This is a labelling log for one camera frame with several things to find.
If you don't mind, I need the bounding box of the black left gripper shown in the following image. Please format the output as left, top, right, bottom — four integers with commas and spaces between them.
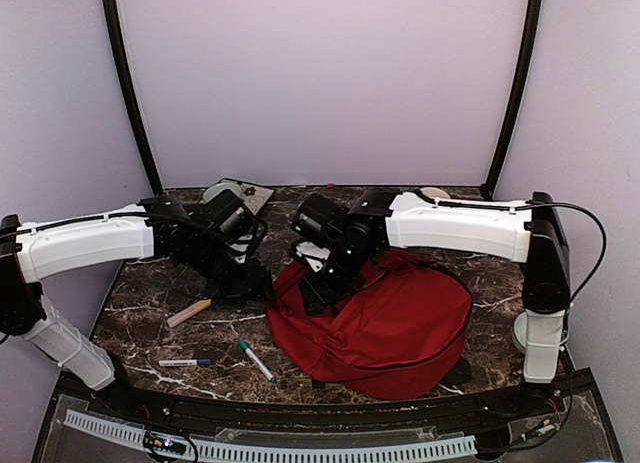
188, 234, 277, 307

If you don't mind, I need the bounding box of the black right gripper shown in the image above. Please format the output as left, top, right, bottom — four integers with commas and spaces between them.
300, 241, 374, 313

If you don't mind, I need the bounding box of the red backpack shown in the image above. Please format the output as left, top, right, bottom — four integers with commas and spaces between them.
266, 250, 473, 400

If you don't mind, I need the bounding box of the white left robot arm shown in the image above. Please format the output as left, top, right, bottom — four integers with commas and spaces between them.
1, 190, 271, 419

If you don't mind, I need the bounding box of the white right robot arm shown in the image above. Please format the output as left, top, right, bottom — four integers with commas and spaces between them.
292, 190, 579, 417

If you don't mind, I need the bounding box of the pink yellow highlighter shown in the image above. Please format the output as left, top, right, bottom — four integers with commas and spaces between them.
167, 299, 211, 328

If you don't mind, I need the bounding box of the pale green ceramic bowl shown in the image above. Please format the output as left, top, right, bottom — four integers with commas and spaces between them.
202, 181, 242, 203

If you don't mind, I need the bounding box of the floral patterned square plate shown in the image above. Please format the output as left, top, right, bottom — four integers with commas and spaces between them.
220, 178, 275, 215

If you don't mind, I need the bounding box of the white pen purple cap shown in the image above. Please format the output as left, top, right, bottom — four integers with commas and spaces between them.
158, 359, 213, 368

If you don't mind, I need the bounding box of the white mug with red pattern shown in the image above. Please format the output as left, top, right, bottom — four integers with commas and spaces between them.
420, 187, 451, 199

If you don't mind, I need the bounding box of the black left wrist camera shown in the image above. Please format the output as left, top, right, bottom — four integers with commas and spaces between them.
199, 189, 258, 244

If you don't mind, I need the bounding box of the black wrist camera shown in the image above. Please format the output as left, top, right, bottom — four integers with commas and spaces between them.
291, 193, 349, 247
199, 189, 258, 244

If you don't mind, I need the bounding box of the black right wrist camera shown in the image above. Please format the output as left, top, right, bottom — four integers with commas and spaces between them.
291, 193, 349, 247

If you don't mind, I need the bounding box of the white slotted cable duct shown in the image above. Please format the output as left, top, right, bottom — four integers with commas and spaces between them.
63, 410, 478, 462

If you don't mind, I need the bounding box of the black enclosure frame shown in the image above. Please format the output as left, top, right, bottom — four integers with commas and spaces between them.
49, 0, 601, 434

